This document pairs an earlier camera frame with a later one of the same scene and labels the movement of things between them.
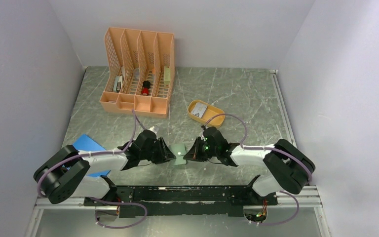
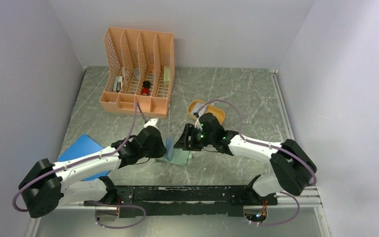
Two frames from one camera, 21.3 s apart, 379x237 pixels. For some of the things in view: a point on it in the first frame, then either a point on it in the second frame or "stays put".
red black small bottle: x=145 y=88 stays put
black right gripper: x=194 y=153 -> x=183 y=142
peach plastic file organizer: x=139 y=70 stays put
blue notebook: x=85 y=143 stays put
